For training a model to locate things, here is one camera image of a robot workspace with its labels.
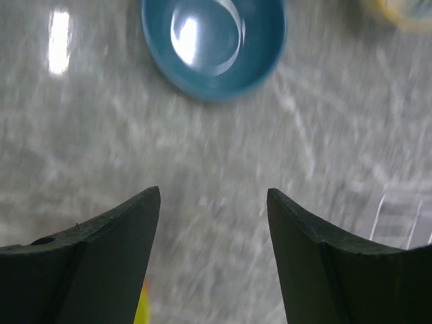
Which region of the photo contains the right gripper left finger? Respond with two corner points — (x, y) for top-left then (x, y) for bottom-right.
(1, 187), (160, 323)

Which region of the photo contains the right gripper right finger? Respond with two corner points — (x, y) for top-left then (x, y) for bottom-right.
(267, 188), (431, 323)

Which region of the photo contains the white wire dish rack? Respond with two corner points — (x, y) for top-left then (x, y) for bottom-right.
(362, 182), (431, 250)

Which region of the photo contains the dark blue bowl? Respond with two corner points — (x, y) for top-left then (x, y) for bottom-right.
(140, 0), (288, 102)

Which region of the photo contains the patterned white blue bowl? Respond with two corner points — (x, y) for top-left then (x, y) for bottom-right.
(360, 0), (431, 32)

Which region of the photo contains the lime green bowl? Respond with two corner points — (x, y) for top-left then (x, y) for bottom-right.
(134, 282), (151, 324)

